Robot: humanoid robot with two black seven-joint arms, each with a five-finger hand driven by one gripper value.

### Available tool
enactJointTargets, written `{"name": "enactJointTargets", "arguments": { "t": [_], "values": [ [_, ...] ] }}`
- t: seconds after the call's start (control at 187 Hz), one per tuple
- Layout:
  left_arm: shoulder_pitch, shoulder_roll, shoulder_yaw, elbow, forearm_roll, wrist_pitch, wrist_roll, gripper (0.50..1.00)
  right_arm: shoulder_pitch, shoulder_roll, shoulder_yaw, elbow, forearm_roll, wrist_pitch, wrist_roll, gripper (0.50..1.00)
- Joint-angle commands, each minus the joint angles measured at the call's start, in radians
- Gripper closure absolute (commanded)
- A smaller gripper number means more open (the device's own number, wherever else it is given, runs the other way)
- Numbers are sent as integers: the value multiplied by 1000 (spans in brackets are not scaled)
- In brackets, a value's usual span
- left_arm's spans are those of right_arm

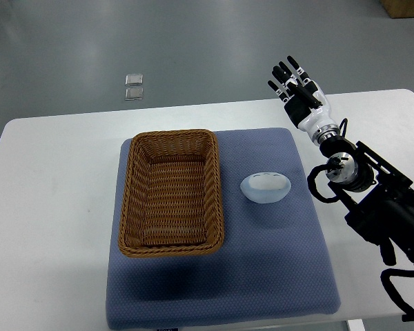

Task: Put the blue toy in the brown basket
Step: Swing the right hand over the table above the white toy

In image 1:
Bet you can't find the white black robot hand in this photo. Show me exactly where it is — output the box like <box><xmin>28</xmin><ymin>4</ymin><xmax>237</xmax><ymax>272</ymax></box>
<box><xmin>268</xmin><ymin>55</ymin><xmax>340</xmax><ymax>143</ymax></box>

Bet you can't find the upper metal floor plate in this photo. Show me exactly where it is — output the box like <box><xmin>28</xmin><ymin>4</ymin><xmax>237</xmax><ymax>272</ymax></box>
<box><xmin>125</xmin><ymin>73</ymin><xmax>144</xmax><ymax>86</ymax></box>

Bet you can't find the cardboard box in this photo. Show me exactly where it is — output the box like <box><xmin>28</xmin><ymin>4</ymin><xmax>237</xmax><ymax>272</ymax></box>
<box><xmin>379</xmin><ymin>0</ymin><xmax>414</xmax><ymax>19</ymax></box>

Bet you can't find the blue quilted mat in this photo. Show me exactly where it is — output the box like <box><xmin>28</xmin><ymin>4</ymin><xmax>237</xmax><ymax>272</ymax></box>
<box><xmin>106</xmin><ymin>128</ymin><xmax>340</xmax><ymax>330</ymax></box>

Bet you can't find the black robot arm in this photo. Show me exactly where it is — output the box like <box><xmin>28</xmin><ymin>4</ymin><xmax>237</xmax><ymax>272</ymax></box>
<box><xmin>268</xmin><ymin>57</ymin><xmax>414</xmax><ymax>266</ymax></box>

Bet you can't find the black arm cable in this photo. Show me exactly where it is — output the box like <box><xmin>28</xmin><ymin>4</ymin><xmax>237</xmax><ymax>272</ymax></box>
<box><xmin>306</xmin><ymin>164</ymin><xmax>342</xmax><ymax>203</ymax></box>

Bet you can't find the brown wicker basket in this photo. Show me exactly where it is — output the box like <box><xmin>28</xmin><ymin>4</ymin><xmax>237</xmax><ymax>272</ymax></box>
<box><xmin>118</xmin><ymin>129</ymin><xmax>225</xmax><ymax>258</ymax></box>

